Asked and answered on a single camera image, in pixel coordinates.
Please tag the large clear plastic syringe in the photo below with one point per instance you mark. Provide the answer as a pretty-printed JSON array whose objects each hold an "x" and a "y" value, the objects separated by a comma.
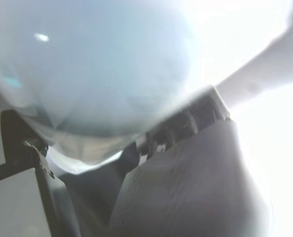
[{"x": 99, "y": 74}]

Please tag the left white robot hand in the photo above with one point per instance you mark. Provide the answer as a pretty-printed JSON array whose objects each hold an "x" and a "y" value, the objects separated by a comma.
[{"x": 186, "y": 185}]

